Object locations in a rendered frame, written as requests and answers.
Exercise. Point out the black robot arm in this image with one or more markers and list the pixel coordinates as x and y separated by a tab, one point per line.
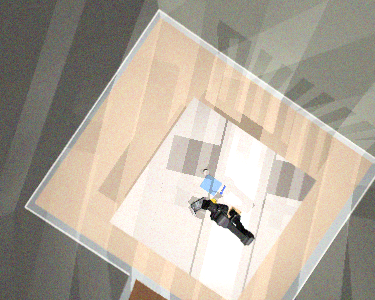
223	220

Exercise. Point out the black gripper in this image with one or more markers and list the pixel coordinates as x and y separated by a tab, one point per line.
224	207

